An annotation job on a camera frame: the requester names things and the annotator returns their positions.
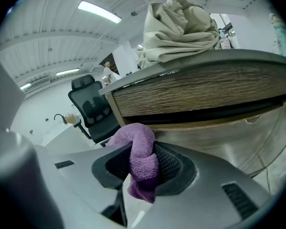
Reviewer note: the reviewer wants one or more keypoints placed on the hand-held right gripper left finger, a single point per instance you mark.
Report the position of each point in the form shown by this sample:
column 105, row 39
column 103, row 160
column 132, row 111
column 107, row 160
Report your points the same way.
column 85, row 175

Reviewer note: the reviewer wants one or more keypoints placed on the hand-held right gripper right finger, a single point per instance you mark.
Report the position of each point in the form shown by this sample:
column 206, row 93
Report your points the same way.
column 205, row 194

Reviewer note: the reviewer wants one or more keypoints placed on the purple cloth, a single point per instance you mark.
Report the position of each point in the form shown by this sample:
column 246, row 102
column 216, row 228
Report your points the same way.
column 143, row 156

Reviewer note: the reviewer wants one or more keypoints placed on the dark wooden sink cabinet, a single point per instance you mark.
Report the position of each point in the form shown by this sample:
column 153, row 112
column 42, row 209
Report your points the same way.
column 193, row 87

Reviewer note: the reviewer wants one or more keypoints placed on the black curved faucet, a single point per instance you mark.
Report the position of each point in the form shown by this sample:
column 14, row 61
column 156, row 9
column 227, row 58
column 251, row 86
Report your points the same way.
column 59, row 117

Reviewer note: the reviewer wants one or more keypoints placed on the black office chair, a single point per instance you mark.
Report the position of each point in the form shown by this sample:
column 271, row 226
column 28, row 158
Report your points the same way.
column 93, row 108

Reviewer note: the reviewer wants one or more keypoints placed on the long ceiling tube light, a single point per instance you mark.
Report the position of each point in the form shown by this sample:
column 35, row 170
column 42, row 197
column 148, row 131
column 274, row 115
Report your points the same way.
column 100, row 11
column 68, row 72
column 25, row 86

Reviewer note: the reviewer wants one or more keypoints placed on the clear soap pump bottle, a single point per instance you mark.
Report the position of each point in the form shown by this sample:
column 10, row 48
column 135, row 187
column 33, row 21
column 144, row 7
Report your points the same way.
column 225, row 40

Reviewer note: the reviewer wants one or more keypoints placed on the white crumpled towel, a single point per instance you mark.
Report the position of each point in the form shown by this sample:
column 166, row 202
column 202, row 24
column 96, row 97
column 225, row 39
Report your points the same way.
column 181, row 32

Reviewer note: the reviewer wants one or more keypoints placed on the ceiling smoke detector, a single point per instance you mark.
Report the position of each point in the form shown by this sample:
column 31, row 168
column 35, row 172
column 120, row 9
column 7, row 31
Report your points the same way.
column 134, row 13

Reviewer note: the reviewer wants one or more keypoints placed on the light green cartoon bottle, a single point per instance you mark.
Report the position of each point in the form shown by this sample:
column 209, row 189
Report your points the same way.
column 282, row 37

